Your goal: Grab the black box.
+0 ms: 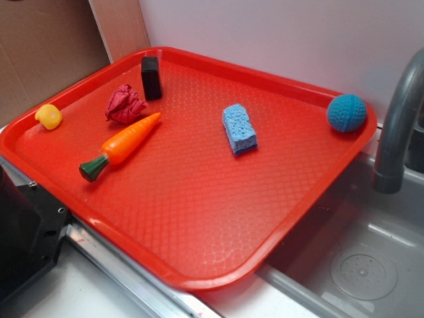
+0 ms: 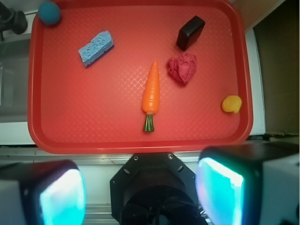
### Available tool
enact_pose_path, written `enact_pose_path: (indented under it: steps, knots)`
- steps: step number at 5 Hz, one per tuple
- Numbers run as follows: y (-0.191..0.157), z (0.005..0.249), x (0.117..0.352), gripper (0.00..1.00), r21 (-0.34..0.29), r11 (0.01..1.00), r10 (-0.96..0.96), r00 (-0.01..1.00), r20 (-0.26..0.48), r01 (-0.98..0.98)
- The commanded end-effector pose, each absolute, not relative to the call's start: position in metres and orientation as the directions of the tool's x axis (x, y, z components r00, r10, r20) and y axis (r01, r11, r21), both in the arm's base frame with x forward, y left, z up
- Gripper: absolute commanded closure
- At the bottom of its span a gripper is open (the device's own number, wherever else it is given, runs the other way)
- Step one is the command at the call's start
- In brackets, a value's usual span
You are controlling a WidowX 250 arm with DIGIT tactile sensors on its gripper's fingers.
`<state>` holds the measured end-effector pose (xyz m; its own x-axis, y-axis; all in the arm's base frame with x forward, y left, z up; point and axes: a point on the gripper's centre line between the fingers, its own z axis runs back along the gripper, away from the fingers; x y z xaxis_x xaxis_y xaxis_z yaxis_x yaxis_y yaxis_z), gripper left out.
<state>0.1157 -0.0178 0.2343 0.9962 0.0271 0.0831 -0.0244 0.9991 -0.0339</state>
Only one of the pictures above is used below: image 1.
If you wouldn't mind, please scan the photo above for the orange toy carrot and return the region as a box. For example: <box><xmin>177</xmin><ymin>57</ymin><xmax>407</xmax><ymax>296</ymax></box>
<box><xmin>79</xmin><ymin>112</ymin><xmax>162</xmax><ymax>182</ymax></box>

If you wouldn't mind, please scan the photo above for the metal frame rail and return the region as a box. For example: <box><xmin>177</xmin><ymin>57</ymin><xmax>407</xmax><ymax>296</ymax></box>
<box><xmin>0</xmin><ymin>154</ymin><xmax>213</xmax><ymax>318</ymax></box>

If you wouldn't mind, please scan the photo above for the black box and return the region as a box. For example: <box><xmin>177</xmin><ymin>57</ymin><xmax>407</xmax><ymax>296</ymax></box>
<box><xmin>141</xmin><ymin>56</ymin><xmax>162</xmax><ymax>101</ymax></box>

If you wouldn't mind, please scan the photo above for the crumpled red cloth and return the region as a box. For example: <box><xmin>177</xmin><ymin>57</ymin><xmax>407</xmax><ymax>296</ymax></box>
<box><xmin>105</xmin><ymin>84</ymin><xmax>148</xmax><ymax>125</ymax></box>

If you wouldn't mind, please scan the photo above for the blue sponge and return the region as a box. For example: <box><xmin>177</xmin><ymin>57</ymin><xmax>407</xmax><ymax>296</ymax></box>
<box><xmin>223</xmin><ymin>104</ymin><xmax>258</xmax><ymax>156</ymax></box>

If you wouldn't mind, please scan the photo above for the red plastic tray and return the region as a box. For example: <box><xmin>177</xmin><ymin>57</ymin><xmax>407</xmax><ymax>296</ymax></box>
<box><xmin>1</xmin><ymin>48</ymin><xmax>377</xmax><ymax>291</ymax></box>

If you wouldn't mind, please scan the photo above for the grey toy faucet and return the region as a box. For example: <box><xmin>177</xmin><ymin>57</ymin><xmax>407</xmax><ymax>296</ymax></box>
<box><xmin>372</xmin><ymin>49</ymin><xmax>423</xmax><ymax>194</ymax></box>

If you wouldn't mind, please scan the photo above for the brown cardboard panel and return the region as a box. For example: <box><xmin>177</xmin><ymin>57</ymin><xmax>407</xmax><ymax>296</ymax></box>
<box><xmin>1</xmin><ymin>1</ymin><xmax>150</xmax><ymax>126</ymax></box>

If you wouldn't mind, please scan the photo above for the blue textured ball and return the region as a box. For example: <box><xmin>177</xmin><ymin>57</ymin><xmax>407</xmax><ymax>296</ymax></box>
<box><xmin>327</xmin><ymin>94</ymin><xmax>367</xmax><ymax>133</ymax></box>

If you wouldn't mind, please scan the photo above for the yellow toy piece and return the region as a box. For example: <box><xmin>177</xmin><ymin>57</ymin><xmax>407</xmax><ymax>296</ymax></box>
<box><xmin>34</xmin><ymin>104</ymin><xmax>63</xmax><ymax>130</ymax></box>

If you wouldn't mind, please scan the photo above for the grey plastic sink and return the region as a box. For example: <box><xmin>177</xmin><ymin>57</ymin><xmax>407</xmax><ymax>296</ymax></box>
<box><xmin>256</xmin><ymin>150</ymin><xmax>424</xmax><ymax>318</ymax></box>

